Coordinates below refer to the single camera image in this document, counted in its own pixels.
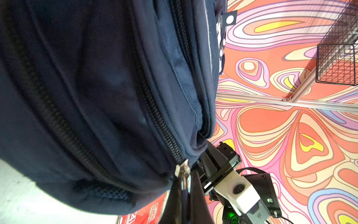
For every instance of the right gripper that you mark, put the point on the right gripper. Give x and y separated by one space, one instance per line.
248 195

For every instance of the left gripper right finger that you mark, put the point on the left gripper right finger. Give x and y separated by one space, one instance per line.
199 213

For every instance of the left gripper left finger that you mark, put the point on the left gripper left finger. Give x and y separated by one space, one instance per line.
173 210

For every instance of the navy blue backpack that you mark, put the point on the navy blue backpack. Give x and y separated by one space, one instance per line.
100 100

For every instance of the red packet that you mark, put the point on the red packet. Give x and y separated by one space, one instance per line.
150 214

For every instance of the back wire basket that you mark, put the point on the back wire basket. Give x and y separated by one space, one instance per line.
337 53

